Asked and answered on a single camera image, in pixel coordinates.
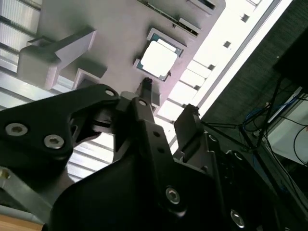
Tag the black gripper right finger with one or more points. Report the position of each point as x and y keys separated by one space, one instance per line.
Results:
x=190 y=130

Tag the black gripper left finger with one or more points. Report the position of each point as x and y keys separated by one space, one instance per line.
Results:
x=36 y=125

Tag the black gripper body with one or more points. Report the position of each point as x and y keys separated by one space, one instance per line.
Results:
x=108 y=204

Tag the silver topped CPU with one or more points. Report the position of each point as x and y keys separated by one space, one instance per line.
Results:
x=158 y=60

